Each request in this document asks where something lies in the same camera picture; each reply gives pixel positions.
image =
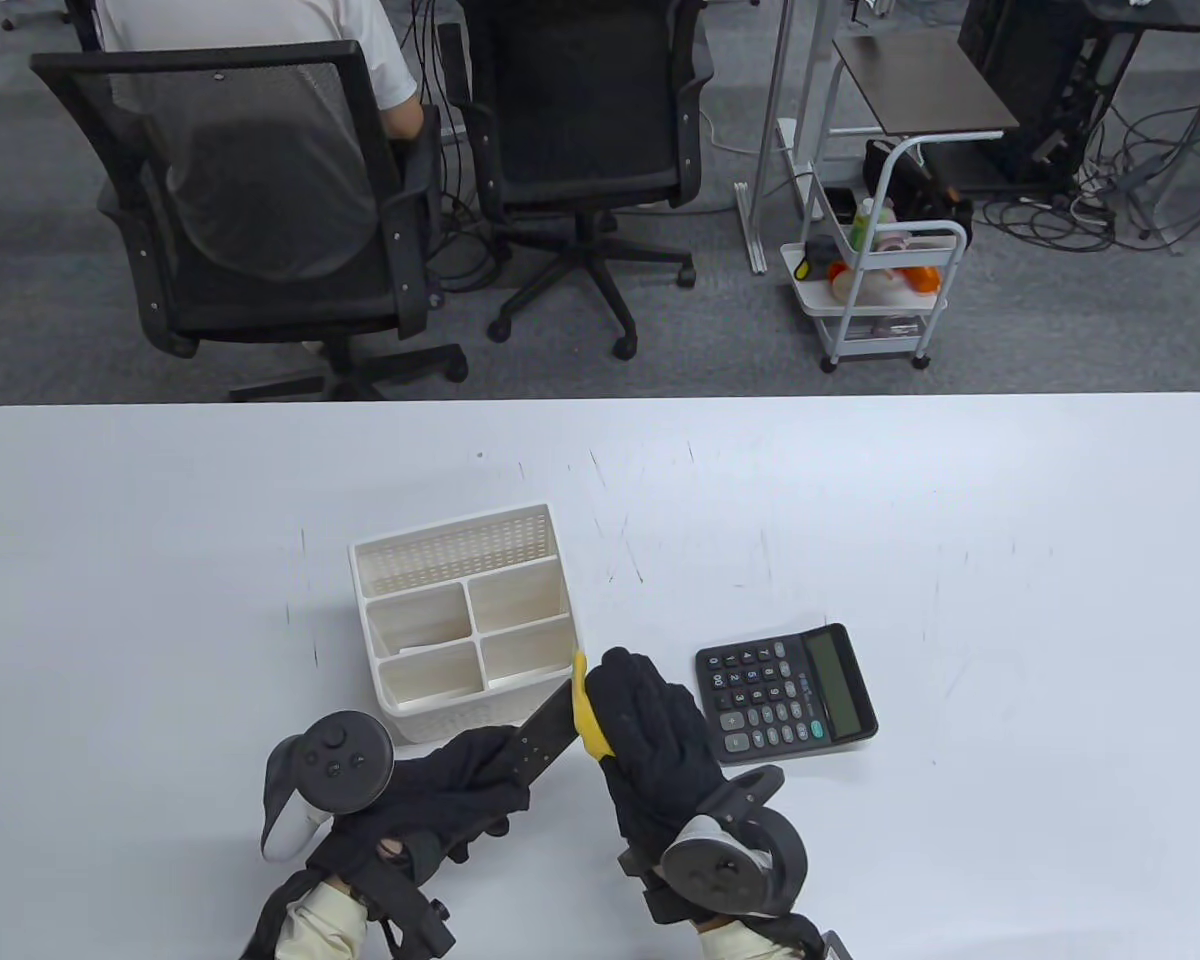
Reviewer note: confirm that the person's left hand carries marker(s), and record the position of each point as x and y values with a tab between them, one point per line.
430	785

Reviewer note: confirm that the person's right hand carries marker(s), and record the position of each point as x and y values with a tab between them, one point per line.
655	760

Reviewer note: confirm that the person's right fingers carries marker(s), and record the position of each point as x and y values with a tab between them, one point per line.
635	700

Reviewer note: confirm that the person's left fingers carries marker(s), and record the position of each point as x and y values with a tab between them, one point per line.
480	775

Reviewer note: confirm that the black bar tool yellow end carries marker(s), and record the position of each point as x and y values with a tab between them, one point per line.
550	725

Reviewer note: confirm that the person's right forearm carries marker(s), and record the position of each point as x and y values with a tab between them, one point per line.
750	942

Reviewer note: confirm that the person's left forearm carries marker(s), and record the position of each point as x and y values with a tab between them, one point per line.
320	925

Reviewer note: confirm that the black desk calculator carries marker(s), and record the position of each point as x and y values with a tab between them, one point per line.
785	695

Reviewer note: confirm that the left wrist black white controller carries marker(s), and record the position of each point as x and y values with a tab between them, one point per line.
330	765

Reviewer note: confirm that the white plastic desk organizer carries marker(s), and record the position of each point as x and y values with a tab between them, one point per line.
460	620

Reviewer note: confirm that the right wrist black grey controller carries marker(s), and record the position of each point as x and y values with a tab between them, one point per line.
730	865

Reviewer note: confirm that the white rolling utility cart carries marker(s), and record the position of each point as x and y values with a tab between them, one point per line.
885	300

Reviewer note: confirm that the black yellow small device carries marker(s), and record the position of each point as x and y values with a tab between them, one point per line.
820	255

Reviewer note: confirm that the orange plastic item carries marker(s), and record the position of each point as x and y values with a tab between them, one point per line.
925	278

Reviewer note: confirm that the green plastic bottle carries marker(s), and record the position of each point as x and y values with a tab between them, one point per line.
868	222

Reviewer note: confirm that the black bag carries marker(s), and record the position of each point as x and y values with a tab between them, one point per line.
915	185

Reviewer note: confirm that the black mesh office chair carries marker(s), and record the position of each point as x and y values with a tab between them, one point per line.
580	110
250	200

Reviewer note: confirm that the brown top side table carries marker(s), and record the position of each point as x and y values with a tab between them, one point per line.
920	80

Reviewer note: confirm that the black computer tower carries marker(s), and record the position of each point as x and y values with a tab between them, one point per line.
1035	70

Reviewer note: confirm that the white metal desk leg frame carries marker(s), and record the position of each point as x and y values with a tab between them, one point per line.
775	130

